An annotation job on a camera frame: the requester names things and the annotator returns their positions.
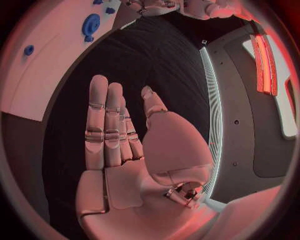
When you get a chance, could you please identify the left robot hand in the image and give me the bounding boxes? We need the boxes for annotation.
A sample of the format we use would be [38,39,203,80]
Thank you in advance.
[124,0,183,17]

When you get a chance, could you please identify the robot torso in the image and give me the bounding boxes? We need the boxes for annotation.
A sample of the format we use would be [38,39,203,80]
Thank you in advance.
[41,15,299,240]

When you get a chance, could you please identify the white task board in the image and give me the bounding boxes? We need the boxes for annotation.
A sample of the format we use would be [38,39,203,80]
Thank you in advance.
[0,0,140,123]

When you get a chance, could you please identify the glowing light bar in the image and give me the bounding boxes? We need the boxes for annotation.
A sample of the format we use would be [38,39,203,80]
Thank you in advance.
[250,34,279,97]

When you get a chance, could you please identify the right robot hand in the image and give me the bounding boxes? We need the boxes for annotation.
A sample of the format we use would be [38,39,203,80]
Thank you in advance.
[75,74,220,240]

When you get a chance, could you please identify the blue gear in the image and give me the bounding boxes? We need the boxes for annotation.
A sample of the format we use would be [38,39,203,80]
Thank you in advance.
[81,13,102,38]

